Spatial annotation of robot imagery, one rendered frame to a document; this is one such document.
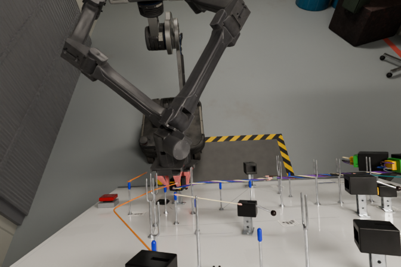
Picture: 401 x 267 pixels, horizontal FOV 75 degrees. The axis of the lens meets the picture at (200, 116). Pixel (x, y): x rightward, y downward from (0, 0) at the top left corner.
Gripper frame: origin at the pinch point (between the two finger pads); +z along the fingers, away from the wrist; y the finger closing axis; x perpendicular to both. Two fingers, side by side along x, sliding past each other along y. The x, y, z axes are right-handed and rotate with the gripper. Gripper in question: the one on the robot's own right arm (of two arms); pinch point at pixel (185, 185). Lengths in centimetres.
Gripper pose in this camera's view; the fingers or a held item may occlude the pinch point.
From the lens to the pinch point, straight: 104.2
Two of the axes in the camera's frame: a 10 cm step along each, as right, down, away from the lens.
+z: 0.8, 9.9, 1.2
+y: 9.7, -0.6, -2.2
